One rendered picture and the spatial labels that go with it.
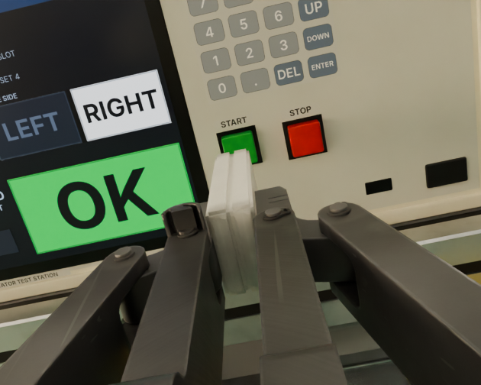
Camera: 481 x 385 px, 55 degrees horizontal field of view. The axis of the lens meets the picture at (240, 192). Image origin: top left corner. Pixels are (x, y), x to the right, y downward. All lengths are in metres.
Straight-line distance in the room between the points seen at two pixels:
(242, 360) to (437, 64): 0.34
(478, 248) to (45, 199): 0.25
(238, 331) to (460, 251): 0.13
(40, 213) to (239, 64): 0.15
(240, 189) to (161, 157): 0.13
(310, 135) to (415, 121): 0.06
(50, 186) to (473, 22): 0.25
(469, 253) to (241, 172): 0.16
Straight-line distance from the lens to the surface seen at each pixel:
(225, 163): 0.19
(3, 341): 0.32
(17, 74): 0.29
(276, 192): 0.17
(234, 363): 0.50
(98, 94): 0.27
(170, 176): 0.28
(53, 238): 0.31
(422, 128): 0.29
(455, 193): 0.31
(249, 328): 0.29
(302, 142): 0.26
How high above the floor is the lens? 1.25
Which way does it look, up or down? 19 degrees down
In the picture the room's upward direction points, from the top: 13 degrees counter-clockwise
